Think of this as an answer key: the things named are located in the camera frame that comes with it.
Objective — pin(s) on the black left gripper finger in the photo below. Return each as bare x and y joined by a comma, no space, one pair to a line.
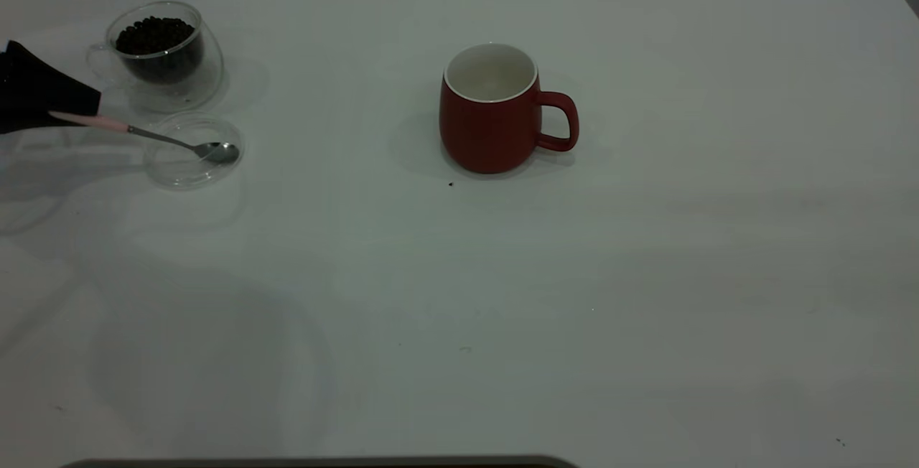
36,87
21,125

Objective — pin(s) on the red ceramic mug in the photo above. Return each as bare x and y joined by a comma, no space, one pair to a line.
488,134

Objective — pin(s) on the coffee beans pile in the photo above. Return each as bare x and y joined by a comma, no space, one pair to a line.
156,37

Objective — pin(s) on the clear round glass dish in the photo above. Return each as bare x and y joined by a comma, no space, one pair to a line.
183,174

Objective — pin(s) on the clear glass cup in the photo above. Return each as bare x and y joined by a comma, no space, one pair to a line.
204,84

